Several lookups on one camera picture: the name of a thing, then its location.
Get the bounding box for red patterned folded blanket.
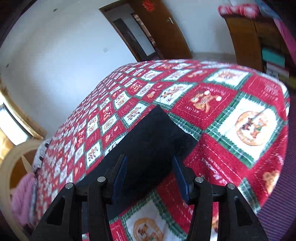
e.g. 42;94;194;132
218;4;261;19

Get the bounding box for black pants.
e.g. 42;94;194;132
78;106;197;219

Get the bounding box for grey floral pillow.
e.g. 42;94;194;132
32;138;52;172

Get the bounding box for pink folded quilt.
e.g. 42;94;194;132
11;172;37;227

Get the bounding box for brown wooden door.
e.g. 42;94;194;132
128;0;192;59

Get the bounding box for window with yellow curtain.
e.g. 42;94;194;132
1;83;47;161

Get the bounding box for red patchwork teddy bedspread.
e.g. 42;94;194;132
32;59;291;241

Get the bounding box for cream wooden headboard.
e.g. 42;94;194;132
1;138;42;240

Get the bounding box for red door decoration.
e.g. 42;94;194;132
142;0;155;12

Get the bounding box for brown wooden cabinet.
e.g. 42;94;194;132
224;16;295;76

